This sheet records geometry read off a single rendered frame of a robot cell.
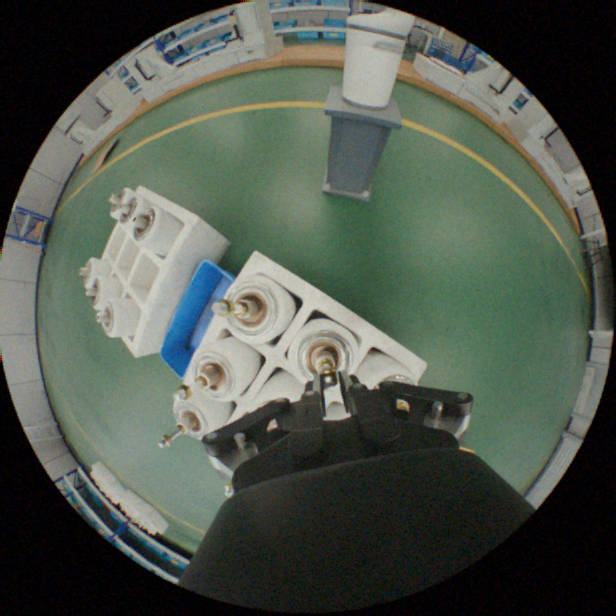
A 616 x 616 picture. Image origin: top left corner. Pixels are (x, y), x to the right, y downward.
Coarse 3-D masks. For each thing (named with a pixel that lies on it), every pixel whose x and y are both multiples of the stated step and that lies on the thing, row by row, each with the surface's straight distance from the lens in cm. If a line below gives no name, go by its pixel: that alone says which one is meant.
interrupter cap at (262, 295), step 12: (240, 288) 26; (252, 288) 25; (264, 288) 25; (252, 300) 25; (264, 300) 25; (276, 300) 24; (264, 312) 25; (276, 312) 24; (240, 324) 26; (252, 324) 25; (264, 324) 25; (252, 336) 25
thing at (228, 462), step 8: (240, 440) 9; (248, 440) 10; (240, 448) 10; (248, 448) 10; (256, 448) 10; (216, 456) 10; (224, 456) 10; (232, 456) 9; (240, 456) 9; (248, 456) 9; (216, 464) 10; (224, 464) 9; (232, 464) 9; (224, 472) 10; (232, 472) 9
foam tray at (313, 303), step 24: (264, 264) 33; (288, 288) 32; (312, 288) 31; (312, 312) 42; (336, 312) 31; (216, 336) 36; (288, 336) 32; (360, 336) 32; (384, 336) 34; (288, 360) 33; (360, 360) 33; (408, 360) 36; (264, 384) 45; (240, 408) 39
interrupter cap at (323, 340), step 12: (312, 336) 24; (324, 336) 24; (336, 336) 24; (300, 348) 24; (312, 348) 24; (324, 348) 24; (336, 348) 24; (348, 348) 24; (300, 360) 25; (312, 360) 25; (336, 360) 25; (348, 360) 25; (300, 372) 25; (312, 372) 25; (336, 372) 25; (348, 372) 25
